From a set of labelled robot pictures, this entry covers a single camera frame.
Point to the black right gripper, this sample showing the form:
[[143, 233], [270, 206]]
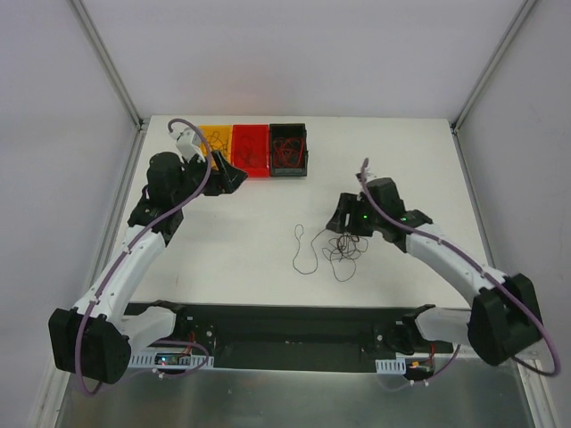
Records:
[[346, 213]]

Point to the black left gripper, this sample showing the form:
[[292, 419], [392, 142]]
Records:
[[219, 170]]

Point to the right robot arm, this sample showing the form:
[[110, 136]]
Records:
[[503, 318]]

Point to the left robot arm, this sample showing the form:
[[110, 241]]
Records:
[[92, 339]]

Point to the yellow plastic bin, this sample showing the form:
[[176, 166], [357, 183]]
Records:
[[219, 138]]

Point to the red plastic bin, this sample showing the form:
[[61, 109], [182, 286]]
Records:
[[250, 149]]

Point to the black plastic bin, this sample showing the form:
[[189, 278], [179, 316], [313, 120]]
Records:
[[288, 151]]

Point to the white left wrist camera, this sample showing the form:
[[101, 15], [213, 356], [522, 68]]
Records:
[[189, 145]]

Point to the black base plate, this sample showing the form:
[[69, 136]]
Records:
[[297, 338]]

